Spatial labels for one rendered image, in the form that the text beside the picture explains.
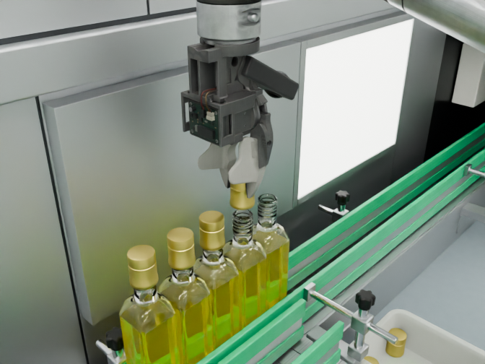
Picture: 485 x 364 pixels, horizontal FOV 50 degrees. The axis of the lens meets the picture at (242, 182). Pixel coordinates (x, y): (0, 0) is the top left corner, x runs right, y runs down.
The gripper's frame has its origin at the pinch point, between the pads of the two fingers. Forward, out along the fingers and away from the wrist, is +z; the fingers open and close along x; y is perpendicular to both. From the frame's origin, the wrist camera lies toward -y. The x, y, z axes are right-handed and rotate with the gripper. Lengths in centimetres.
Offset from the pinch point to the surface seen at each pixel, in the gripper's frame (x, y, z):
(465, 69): -14, -107, 9
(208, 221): 0.6, 6.9, 3.0
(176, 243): 1.2, 12.9, 3.4
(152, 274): 1.6, 17.1, 5.6
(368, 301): 15.7, -10.8, 18.5
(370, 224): -4, -45, 29
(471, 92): -11, -107, 15
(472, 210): 8, -74, 33
